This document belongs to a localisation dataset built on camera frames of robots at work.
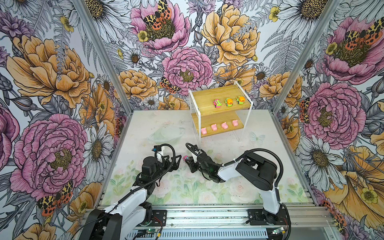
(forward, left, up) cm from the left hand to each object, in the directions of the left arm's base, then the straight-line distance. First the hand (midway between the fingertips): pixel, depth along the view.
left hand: (175, 160), depth 86 cm
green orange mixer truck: (+19, -35, +28) cm, 48 cm away
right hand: (+1, -7, -7) cm, 10 cm away
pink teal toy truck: (+4, -6, -4) cm, 8 cm away
